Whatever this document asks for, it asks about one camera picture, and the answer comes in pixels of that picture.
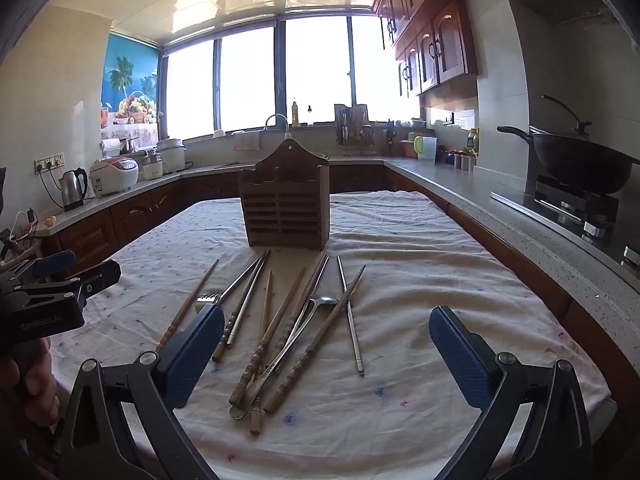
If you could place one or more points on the wooden utensil holder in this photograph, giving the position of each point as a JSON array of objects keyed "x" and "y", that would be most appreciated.
[{"x": 285, "y": 210}]

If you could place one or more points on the wooden chopstick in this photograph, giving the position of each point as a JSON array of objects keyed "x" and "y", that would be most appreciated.
[
  {"x": 267, "y": 310},
  {"x": 281, "y": 310},
  {"x": 310, "y": 280},
  {"x": 189, "y": 302},
  {"x": 300, "y": 360}
]

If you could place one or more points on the small white cooker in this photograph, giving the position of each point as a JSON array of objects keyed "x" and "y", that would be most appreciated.
[{"x": 152, "y": 167}]

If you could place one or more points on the spice jar set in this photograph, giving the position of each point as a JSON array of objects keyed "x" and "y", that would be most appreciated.
[{"x": 462, "y": 161}]

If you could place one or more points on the white and pink rice cooker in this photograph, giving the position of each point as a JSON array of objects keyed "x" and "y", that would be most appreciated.
[{"x": 115, "y": 175}]

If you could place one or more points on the metal chopstick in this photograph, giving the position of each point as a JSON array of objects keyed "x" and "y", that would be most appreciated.
[
  {"x": 350, "y": 317},
  {"x": 250, "y": 296},
  {"x": 320, "y": 275},
  {"x": 239, "y": 307}
]

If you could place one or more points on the dish rack with knives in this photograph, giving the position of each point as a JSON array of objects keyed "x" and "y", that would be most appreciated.
[{"x": 350, "y": 125}]

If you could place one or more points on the large kitchen window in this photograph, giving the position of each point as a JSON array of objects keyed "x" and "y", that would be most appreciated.
[{"x": 250, "y": 80}]

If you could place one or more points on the pink container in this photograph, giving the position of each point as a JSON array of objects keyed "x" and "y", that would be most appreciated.
[{"x": 407, "y": 148}]

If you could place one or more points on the grey kitchen countertop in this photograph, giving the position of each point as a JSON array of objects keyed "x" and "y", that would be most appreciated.
[{"x": 500, "y": 195}]

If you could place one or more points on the steel electric kettle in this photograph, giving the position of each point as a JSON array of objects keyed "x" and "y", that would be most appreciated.
[{"x": 72, "y": 190}]

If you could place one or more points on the yellow dish soap bottle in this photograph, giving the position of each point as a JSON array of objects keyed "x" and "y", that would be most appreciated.
[{"x": 296, "y": 117}]

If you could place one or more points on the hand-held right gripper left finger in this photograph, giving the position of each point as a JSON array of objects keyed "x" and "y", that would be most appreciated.
[{"x": 197, "y": 350}]

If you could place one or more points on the metal spoon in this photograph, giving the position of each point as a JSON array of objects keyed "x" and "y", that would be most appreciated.
[{"x": 325, "y": 301}]

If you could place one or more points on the gas stove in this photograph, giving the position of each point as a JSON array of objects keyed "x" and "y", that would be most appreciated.
[{"x": 565, "y": 205}]

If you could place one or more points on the curved sink faucet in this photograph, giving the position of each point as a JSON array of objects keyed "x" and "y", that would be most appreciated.
[{"x": 288, "y": 132}]

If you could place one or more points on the white floral tablecloth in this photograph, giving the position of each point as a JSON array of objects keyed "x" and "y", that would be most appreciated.
[{"x": 425, "y": 260}]

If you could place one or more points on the large white rice cooker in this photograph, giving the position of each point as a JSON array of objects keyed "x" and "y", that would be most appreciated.
[{"x": 172, "y": 155}]

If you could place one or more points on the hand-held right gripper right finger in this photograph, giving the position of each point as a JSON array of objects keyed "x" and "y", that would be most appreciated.
[{"x": 460, "y": 355}]

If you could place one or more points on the black wok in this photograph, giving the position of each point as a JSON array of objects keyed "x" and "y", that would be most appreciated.
[{"x": 575, "y": 165}]

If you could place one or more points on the paper towel roll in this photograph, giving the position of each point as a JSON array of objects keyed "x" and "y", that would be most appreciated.
[{"x": 111, "y": 149}]

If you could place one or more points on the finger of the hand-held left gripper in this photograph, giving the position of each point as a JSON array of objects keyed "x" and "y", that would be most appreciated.
[
  {"x": 50, "y": 264},
  {"x": 100, "y": 277}
]

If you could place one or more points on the wooden upper cabinets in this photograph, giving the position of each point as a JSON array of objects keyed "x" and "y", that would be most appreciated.
[{"x": 450, "y": 45}]

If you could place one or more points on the tropical fruit wall poster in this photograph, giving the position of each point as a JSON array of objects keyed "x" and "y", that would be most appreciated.
[{"x": 130, "y": 75}]

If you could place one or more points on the metal fork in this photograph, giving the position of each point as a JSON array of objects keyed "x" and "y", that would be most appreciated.
[{"x": 235, "y": 282}]

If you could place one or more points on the yellow green bottle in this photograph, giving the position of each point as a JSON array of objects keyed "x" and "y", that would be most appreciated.
[{"x": 473, "y": 141}]

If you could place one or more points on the person's left hand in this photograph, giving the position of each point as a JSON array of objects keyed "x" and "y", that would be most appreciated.
[{"x": 35, "y": 385}]

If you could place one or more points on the wall socket strip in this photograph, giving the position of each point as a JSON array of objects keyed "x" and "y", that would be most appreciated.
[{"x": 50, "y": 162}]

